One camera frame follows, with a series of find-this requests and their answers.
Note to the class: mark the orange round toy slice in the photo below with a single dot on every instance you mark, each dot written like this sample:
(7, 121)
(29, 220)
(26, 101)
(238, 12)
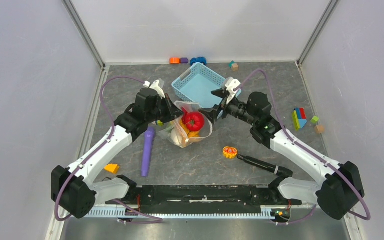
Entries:
(229, 152)

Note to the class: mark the orange cylinder block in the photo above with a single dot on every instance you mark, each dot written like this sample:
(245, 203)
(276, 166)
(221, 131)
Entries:
(174, 60)

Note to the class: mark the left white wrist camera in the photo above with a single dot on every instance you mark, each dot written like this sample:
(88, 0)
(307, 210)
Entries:
(157, 85)

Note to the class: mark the tan wooden cube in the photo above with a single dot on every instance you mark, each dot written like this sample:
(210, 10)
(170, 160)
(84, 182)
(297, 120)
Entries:
(319, 129)

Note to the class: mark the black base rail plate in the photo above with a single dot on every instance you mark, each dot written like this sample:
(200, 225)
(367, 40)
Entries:
(205, 199)

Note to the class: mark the light blue plastic basket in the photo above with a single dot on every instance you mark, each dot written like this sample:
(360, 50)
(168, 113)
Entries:
(196, 85)

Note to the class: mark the white green block stack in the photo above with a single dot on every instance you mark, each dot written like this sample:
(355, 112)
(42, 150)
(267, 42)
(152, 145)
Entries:
(160, 123)

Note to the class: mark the purple block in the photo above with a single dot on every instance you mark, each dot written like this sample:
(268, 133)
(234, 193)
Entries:
(184, 60)

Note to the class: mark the orange wedge block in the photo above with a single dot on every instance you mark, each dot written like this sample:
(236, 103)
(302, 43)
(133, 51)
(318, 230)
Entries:
(112, 168)

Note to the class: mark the orange toy croissant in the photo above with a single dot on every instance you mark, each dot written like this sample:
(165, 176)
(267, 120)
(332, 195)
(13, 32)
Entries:
(192, 128)

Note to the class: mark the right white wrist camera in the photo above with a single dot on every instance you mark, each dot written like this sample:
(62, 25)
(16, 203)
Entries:
(231, 85)

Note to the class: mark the teal and tan cubes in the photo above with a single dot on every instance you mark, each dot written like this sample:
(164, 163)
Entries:
(233, 66)

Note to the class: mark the green cube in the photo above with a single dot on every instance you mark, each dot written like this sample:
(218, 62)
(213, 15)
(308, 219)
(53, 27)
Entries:
(315, 120)

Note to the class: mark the purple toy microphone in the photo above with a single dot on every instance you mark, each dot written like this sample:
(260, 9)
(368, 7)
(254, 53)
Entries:
(149, 136)

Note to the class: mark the blue toy car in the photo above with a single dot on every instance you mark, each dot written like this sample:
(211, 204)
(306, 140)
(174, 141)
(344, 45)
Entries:
(202, 60)

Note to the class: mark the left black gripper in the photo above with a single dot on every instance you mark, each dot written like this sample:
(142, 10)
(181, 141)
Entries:
(173, 111)

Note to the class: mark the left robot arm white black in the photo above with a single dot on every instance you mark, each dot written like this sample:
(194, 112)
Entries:
(74, 187)

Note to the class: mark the multicolour block stack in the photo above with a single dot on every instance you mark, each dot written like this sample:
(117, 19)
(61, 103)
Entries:
(299, 118)

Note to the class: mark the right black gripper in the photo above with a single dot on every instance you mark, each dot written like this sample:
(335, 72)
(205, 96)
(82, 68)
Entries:
(212, 112)

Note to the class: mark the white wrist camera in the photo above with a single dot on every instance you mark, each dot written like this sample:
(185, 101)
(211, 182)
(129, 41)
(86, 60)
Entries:
(157, 85)
(231, 85)

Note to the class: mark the white toy egg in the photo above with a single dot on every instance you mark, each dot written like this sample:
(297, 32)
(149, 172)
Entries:
(178, 138)

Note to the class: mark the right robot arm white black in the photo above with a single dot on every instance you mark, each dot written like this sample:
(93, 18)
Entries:
(335, 187)

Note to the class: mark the red toy tomato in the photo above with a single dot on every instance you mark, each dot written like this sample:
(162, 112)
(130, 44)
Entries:
(195, 115)

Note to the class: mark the black marker pen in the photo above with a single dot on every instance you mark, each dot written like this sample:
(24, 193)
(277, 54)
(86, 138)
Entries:
(277, 170)

